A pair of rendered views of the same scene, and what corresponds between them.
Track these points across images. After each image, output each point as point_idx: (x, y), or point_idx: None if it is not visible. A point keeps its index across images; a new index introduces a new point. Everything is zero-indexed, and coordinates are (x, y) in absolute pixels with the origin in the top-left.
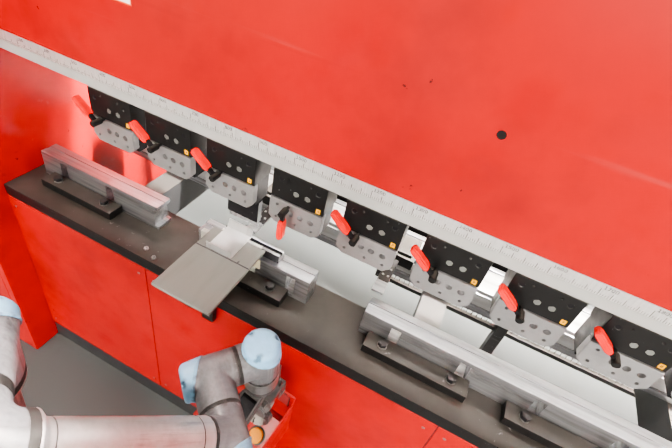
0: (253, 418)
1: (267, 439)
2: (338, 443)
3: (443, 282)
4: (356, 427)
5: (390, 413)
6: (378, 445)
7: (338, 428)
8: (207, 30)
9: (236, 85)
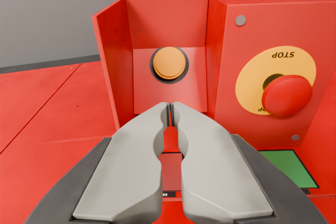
0: (175, 118)
1: (108, 83)
2: (109, 102)
3: None
4: (80, 141)
5: (5, 217)
6: (53, 135)
7: (107, 121)
8: None
9: None
